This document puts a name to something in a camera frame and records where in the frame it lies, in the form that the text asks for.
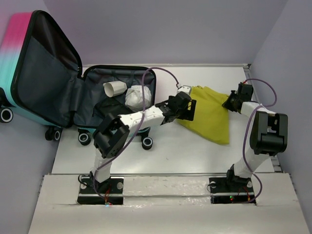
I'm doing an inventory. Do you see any yellow cloth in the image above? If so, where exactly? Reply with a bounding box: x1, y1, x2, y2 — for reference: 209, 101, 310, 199
177, 86, 230, 145

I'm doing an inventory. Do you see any white paper cup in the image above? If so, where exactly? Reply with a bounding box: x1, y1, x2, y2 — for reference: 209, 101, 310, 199
103, 81, 127, 98

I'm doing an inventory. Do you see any pink and teal suitcase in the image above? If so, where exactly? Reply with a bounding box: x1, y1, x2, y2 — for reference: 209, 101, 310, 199
0, 10, 156, 146

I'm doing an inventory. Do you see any black pouch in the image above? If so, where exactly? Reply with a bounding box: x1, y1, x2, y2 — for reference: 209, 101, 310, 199
93, 97, 129, 119

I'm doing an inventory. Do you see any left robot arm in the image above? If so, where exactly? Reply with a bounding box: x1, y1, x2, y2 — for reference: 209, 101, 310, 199
91, 92, 196, 184

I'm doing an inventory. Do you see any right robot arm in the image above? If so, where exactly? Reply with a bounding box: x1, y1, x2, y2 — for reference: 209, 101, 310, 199
222, 82, 288, 190

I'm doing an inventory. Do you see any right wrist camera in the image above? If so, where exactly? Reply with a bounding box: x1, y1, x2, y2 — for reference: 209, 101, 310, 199
241, 80, 251, 85

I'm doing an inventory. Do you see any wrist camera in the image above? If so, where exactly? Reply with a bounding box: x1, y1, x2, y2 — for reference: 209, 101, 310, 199
176, 83, 192, 96
241, 80, 251, 85

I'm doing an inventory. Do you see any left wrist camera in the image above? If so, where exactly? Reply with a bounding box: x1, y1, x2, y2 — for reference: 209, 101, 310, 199
176, 83, 192, 96

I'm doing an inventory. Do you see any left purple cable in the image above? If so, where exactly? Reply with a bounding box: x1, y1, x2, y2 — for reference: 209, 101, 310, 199
94, 67, 180, 203

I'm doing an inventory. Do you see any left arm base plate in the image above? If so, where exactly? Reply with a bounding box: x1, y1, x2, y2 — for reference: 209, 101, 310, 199
77, 175, 124, 206

